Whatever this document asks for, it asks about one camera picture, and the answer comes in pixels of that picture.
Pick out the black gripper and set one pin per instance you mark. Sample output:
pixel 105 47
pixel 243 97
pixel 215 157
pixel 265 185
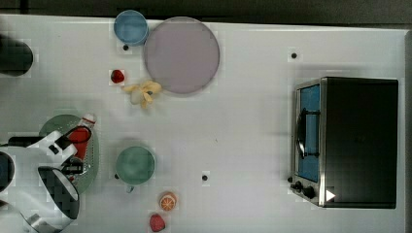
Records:
pixel 72 166

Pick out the red plush ketchup bottle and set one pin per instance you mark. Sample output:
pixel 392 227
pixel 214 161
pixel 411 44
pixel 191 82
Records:
pixel 80 135

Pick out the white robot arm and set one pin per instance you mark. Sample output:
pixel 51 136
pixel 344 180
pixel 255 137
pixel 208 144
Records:
pixel 32 181

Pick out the green oval strainer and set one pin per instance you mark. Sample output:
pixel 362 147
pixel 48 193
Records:
pixel 64 124

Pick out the green mug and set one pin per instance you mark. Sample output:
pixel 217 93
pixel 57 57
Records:
pixel 135 166

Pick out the peeled banana toy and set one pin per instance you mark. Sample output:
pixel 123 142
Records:
pixel 142 94

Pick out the red strawberry toy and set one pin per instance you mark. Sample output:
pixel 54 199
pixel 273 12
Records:
pixel 117 76

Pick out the orange slice toy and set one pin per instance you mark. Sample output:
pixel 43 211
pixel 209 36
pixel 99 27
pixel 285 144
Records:
pixel 168 201

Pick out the red fruit toy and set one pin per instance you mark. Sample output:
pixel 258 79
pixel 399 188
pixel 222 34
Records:
pixel 157 223

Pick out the black cylinder upper left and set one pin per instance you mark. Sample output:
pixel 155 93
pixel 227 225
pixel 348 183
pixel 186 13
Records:
pixel 16 58

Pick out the blue cup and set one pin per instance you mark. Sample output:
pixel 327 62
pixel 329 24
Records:
pixel 131 28

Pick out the purple round plate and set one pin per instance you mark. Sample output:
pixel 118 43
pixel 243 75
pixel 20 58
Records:
pixel 182 54

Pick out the black toaster oven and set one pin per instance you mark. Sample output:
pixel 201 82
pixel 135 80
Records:
pixel 345 142

